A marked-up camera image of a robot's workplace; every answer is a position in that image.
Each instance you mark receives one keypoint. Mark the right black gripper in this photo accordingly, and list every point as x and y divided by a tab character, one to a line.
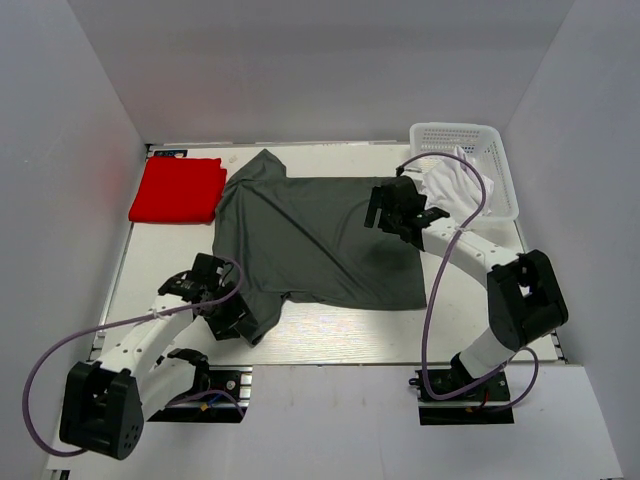
379	200

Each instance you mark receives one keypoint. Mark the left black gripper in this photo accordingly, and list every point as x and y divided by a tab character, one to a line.
223	328

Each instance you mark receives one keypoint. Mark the blue label sticker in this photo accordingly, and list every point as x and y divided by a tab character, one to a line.
170	153

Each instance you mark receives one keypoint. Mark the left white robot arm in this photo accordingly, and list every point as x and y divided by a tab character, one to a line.
107	402

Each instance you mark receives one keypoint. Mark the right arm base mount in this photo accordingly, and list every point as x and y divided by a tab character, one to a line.
483	405

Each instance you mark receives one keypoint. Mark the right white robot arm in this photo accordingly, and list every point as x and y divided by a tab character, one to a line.
524	299

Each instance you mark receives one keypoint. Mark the white t shirt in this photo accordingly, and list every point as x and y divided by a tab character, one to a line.
452	187

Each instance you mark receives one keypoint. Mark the grey t shirt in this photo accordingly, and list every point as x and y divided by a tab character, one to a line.
304	240

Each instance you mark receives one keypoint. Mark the red folded t shirt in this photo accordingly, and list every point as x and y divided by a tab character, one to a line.
178	191

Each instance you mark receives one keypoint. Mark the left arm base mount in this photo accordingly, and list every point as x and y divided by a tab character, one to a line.
223	397

